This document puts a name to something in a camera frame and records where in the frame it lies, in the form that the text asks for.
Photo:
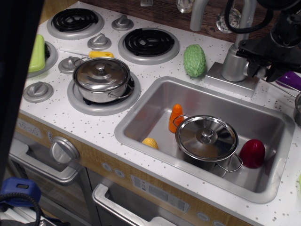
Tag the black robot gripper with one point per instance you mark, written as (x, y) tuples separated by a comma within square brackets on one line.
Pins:
[(265, 52)]

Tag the silver faucet lever handle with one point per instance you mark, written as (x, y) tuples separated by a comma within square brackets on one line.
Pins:
[(253, 69)]

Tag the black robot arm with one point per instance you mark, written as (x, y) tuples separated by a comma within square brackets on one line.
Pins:
[(287, 29)]

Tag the purple toy eggplant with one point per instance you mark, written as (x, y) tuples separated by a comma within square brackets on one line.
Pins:
[(290, 80)]

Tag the silver toy faucet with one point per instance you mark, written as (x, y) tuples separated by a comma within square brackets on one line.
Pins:
[(231, 75)]

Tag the hanging slotted steel spoon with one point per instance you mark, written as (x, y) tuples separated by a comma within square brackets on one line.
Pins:
[(234, 20)]

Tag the green bumpy toy vegetable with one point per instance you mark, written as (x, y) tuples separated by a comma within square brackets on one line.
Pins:
[(194, 60)]

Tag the silver sink basin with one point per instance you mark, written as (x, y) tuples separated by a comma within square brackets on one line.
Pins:
[(149, 117)]

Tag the red toy egg-shaped fruit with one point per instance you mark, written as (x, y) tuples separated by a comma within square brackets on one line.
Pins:
[(253, 153)]

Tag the steel pot lid in sink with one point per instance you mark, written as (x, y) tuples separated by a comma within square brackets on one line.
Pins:
[(206, 138)]

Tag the steel pot in sink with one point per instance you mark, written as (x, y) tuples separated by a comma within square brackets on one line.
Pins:
[(229, 165)]

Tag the orange toy carrot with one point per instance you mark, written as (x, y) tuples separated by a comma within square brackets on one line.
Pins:
[(176, 117)]

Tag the back right black burner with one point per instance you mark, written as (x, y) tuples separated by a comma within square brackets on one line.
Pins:
[(148, 46)]

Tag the black burner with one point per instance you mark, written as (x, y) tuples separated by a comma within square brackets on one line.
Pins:
[(75, 24), (148, 46)]

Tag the yellow toy corn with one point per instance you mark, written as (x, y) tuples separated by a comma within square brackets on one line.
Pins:
[(150, 142)]

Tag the silver stove knob back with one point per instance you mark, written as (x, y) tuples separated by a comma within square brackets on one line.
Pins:
[(123, 23)]

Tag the steel pot lid on stove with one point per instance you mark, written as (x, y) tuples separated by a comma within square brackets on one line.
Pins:
[(101, 74)]

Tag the silver stove knob middle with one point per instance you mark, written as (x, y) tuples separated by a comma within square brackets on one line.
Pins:
[(99, 42)]

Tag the steel pot on stove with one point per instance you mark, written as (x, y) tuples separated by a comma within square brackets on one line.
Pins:
[(105, 97)]

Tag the back left black burner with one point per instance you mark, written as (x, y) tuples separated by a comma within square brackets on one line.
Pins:
[(75, 24)]

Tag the silver oven dial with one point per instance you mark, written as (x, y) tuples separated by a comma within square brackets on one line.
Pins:
[(63, 151)]

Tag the green plastic cutting board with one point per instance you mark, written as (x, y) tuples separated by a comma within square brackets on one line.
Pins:
[(37, 61)]

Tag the silver stove knob front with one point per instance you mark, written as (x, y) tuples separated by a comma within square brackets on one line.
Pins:
[(38, 92)]

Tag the yellow handled toy utensil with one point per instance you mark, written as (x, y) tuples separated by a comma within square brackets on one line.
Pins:
[(90, 54)]

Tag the silver dishwasher door handle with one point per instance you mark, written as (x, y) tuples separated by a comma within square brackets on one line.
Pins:
[(122, 213)]

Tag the black foreground camera pole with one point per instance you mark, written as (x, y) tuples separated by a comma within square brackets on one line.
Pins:
[(19, 20)]

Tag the silver oven door handle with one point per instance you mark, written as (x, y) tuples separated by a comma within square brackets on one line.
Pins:
[(33, 156)]

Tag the blue clamp with cable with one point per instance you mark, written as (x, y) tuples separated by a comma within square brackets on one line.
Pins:
[(17, 192)]

